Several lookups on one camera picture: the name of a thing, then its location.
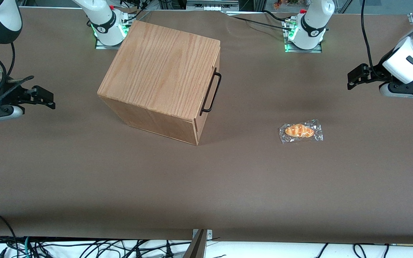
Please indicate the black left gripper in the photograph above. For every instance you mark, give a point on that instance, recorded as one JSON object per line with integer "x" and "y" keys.
{"x": 374, "y": 74}

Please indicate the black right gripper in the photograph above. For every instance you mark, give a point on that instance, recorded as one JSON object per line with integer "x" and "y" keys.
{"x": 10, "y": 94}

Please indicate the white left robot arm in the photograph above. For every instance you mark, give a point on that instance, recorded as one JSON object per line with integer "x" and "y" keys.
{"x": 314, "y": 21}

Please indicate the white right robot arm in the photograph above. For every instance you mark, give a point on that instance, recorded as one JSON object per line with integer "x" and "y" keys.
{"x": 102, "y": 18}

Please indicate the wooden drawer cabinet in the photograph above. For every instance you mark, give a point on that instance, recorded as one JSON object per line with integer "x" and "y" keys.
{"x": 160, "y": 71}

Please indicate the bread roll in clear wrapper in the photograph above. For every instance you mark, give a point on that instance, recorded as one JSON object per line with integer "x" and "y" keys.
{"x": 299, "y": 130}

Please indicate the grey power strip box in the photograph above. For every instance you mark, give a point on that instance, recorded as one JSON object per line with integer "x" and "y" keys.
{"x": 212, "y": 5}

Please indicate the brown table cover sheet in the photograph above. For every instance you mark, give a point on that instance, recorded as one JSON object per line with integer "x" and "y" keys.
{"x": 206, "y": 186}

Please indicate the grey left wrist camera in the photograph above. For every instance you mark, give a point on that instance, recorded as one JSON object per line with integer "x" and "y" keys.
{"x": 385, "y": 91}

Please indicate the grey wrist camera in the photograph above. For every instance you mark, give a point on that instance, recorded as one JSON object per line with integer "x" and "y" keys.
{"x": 385, "y": 91}
{"x": 2, "y": 114}

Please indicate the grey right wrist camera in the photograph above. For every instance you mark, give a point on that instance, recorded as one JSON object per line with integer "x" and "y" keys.
{"x": 2, "y": 114}

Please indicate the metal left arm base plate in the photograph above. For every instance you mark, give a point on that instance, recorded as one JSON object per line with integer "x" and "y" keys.
{"x": 303, "y": 51}

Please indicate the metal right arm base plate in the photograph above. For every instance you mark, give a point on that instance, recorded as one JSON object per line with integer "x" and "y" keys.
{"x": 100, "y": 46}

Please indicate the metal bracket at table edge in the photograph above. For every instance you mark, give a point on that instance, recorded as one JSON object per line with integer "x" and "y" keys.
{"x": 200, "y": 243}

